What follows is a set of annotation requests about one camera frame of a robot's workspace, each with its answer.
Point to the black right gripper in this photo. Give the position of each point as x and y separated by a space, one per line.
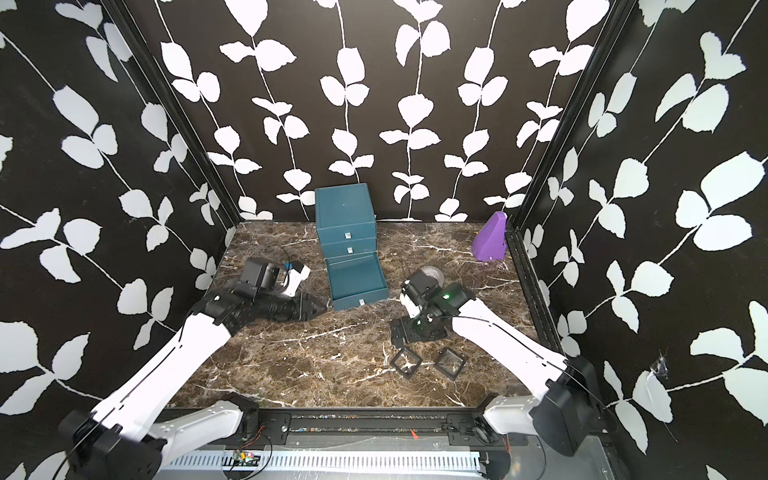
408 336

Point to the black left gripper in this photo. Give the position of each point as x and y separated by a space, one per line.
304 309

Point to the black brooch box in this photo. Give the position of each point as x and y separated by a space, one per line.
450 363
406 362

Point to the teal three-drawer cabinet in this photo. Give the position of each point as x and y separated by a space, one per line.
347 233

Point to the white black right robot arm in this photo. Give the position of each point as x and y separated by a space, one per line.
564 405

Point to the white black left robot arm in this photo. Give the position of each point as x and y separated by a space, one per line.
121 437

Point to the clear tape roll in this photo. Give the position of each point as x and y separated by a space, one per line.
434 273

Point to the purple wedge-shaped object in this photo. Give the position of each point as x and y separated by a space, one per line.
490 242

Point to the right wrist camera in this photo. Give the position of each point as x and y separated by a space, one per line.
411 298

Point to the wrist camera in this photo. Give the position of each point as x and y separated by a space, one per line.
411 298
284 280

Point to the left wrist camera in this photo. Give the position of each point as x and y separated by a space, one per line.
284 280

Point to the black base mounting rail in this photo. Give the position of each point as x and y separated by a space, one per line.
384 423

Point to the white perforated rail strip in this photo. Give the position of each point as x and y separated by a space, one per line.
386 462

